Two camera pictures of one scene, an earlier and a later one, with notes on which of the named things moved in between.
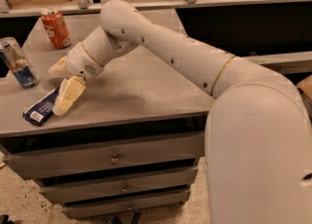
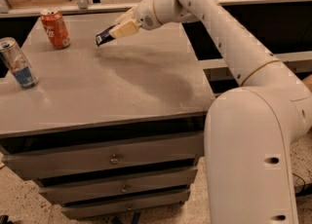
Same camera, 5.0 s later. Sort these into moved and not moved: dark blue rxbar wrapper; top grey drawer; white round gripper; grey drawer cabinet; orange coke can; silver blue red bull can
Moved: white round gripper; dark blue rxbar wrapper
Not moved: orange coke can; silver blue red bull can; grey drawer cabinet; top grey drawer
